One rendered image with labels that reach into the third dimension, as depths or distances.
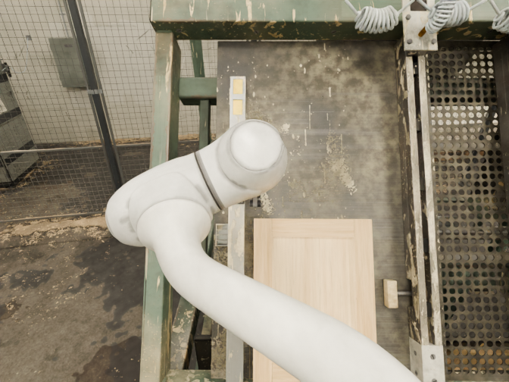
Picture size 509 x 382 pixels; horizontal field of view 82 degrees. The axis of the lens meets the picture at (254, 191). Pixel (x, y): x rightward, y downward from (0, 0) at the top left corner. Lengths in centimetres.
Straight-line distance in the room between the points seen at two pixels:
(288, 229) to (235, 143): 59
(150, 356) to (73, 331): 155
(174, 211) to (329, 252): 66
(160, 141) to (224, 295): 74
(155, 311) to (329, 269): 54
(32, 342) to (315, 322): 243
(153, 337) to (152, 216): 65
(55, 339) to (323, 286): 198
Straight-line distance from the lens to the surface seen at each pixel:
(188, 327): 130
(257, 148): 38
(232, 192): 43
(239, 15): 108
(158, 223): 40
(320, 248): 96
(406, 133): 106
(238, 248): 92
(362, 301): 102
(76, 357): 240
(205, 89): 111
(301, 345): 27
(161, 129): 100
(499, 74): 133
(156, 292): 98
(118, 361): 227
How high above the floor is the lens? 182
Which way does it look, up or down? 29 degrees down
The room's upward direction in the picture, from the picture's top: straight up
